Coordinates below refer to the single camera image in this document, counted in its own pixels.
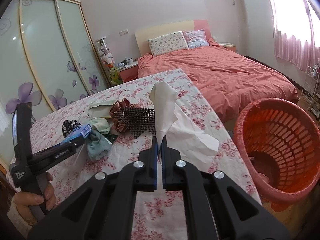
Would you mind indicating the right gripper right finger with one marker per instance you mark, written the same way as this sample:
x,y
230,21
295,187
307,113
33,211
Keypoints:
x,y
215,206

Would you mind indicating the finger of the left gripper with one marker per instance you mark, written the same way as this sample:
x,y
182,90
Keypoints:
x,y
72,143
81,131

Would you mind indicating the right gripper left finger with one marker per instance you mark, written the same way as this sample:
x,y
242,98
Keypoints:
x,y
103,207

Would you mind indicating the grey green sock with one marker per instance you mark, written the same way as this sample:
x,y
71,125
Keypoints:
x,y
97,146

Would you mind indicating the white torn plastic bag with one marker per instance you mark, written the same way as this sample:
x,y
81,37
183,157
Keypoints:
x,y
100,109

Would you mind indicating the red woven scarf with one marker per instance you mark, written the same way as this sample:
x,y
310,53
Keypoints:
x,y
117,114

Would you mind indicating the black checkered cloth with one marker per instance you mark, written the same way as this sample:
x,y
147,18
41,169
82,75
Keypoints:
x,y
140,120

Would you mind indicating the white tissue paper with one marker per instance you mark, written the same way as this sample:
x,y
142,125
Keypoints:
x,y
185,150

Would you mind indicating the mint green sock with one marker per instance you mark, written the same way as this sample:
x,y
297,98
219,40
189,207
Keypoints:
x,y
101,125

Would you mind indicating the person's left hand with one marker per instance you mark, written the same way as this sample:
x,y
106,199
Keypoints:
x,y
24,200

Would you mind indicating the black floral scrunchie cloth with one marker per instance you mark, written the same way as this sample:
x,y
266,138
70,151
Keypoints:
x,y
69,126

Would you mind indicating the dark green small card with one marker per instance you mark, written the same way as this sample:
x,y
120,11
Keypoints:
x,y
111,137

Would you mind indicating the floral white pink tablecloth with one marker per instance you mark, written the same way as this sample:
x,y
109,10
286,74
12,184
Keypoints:
x,y
158,215

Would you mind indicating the tall plush toy tube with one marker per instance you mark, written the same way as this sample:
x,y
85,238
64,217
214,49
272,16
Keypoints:
x,y
107,60

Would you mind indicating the pink nightstand left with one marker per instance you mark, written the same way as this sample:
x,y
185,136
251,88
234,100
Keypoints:
x,y
129,72

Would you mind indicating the sliding glass wardrobe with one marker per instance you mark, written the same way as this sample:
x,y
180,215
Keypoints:
x,y
47,57

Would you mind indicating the red plastic laundry basket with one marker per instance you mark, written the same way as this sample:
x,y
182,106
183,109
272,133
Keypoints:
x,y
279,144

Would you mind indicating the white mug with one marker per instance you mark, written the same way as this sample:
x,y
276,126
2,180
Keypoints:
x,y
129,61

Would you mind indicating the bed with coral duvet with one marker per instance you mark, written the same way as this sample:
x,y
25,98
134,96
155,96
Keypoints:
x,y
226,79

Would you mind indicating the floral white pillow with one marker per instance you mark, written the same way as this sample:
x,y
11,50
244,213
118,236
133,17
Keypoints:
x,y
167,43

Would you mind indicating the striped pink pillow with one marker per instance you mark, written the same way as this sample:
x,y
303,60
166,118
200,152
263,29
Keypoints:
x,y
196,38

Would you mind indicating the nightstand right side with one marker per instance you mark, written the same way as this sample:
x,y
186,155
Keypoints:
x,y
229,46

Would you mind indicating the pink curtain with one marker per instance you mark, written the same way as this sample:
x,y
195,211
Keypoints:
x,y
296,32

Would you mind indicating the wall power socket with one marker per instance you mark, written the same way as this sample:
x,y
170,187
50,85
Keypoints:
x,y
124,32

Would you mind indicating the white wire rack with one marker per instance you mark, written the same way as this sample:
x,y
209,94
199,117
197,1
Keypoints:
x,y
310,89

